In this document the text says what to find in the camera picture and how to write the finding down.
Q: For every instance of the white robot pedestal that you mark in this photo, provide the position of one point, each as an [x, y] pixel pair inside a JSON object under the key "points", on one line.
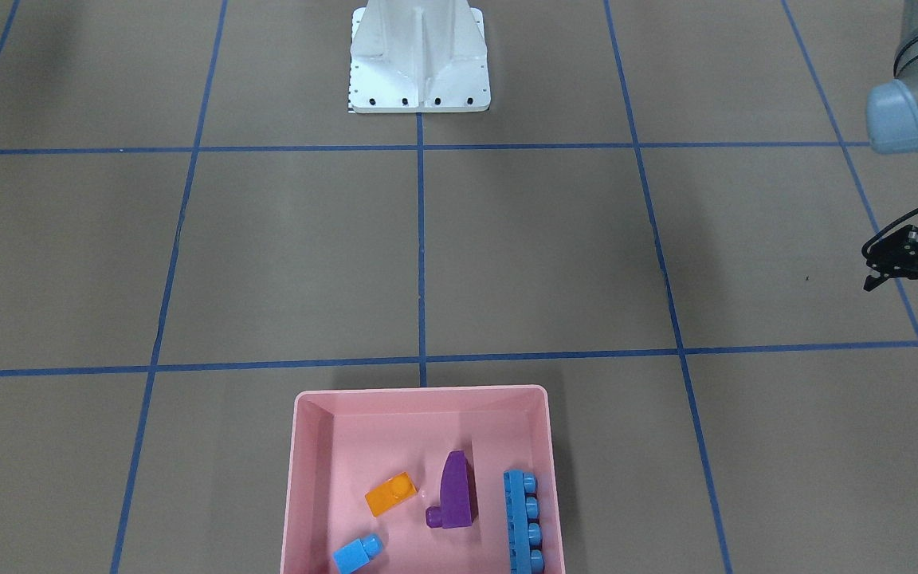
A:
{"points": [[418, 57]]}

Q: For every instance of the purple toy block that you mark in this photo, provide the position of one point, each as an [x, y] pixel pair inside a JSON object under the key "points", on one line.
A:
{"points": [[455, 508]]}

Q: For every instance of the orange toy block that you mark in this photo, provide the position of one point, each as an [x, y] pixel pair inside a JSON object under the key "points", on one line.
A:
{"points": [[390, 494]]}

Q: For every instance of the small blue toy block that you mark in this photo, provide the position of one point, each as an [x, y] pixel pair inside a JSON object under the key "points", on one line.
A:
{"points": [[357, 554]]}

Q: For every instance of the pink plastic box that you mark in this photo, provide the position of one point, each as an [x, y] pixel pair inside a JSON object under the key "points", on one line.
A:
{"points": [[344, 442]]}

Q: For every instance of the long blue toy block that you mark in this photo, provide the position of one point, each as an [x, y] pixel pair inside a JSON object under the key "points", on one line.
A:
{"points": [[524, 536]]}

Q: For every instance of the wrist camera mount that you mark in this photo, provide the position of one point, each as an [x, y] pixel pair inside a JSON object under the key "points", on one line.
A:
{"points": [[909, 259]]}

